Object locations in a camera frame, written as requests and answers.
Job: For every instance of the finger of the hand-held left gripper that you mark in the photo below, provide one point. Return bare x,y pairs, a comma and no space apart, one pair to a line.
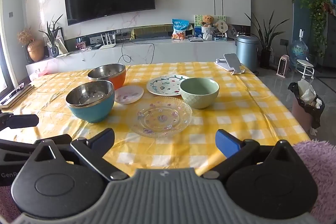
18,121
23,146

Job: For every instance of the blue-grey pedal bin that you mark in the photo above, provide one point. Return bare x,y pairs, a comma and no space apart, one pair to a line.
246,53

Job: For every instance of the set-top box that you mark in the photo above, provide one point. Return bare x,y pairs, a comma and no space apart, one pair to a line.
197,39

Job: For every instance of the smartphone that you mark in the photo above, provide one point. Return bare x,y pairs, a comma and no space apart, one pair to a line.
232,61

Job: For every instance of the brown teddy bear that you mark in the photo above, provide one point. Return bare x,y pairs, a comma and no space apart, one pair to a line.
208,20

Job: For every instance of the round hand fan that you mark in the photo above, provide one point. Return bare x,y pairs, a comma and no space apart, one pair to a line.
221,26

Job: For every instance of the blue steel-lined bowl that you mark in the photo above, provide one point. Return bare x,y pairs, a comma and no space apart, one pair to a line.
92,109

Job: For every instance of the blue snack bag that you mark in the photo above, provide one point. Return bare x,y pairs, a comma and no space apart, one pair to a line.
180,28

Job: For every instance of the wooden tray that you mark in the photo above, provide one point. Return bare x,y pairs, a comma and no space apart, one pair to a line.
15,98

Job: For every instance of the yellow checked tablecloth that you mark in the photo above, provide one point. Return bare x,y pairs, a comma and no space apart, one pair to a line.
244,113

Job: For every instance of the green painted picture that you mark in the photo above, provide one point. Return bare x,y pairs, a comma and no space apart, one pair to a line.
197,22

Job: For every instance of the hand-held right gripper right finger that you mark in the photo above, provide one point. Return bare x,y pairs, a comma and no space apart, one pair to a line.
226,142

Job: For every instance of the small pink patterned plate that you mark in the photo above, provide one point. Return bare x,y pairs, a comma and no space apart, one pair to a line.
130,95

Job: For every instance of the green plant in glass vase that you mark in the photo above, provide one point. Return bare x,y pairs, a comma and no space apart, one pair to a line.
53,37

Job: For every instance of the green ceramic bowl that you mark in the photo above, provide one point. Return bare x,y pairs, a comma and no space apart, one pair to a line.
202,99

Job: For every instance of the pink waste bin with black bag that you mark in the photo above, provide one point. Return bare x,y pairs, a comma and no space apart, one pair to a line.
302,111

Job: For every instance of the power strip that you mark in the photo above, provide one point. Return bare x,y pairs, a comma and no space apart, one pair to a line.
123,35

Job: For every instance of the small pink heater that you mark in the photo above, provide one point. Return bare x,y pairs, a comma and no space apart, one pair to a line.
283,66

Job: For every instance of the white marble television cabinet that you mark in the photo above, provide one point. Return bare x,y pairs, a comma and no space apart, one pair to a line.
168,52

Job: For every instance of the orange steel-lined bowl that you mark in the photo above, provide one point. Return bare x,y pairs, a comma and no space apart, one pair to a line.
118,81

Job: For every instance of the decorative plate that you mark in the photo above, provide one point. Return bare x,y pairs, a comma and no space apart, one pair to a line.
232,31

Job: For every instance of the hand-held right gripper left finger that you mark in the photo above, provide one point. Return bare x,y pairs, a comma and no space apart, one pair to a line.
103,136

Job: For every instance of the white round stool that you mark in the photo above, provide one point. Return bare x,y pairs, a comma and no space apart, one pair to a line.
304,64

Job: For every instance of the white woven basket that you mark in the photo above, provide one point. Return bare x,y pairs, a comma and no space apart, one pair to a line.
208,33

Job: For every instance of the trailing pothos plant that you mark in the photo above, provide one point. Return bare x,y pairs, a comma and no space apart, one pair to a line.
318,14

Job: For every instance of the purple fluffy garment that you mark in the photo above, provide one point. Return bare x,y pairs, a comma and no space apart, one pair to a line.
320,169

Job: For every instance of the dried flowers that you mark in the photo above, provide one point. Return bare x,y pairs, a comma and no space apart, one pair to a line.
25,35

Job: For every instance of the clear glass flowered plate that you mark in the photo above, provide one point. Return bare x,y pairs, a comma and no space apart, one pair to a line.
161,119

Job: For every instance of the white paper bag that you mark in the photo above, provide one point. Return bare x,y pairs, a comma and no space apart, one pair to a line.
62,46

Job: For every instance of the white phone stand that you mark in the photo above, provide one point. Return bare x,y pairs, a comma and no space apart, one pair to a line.
237,72

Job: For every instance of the water jug with pump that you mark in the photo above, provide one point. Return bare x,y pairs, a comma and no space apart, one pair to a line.
299,49

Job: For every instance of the white router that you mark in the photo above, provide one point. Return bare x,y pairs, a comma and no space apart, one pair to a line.
108,45

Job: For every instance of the long-leaf plant in black pot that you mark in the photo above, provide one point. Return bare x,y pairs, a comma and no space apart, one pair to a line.
265,37

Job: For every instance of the white plate with painted vine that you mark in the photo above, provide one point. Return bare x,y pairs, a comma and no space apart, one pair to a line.
165,85

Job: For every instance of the brown clay vase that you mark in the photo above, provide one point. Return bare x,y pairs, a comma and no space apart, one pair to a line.
36,52

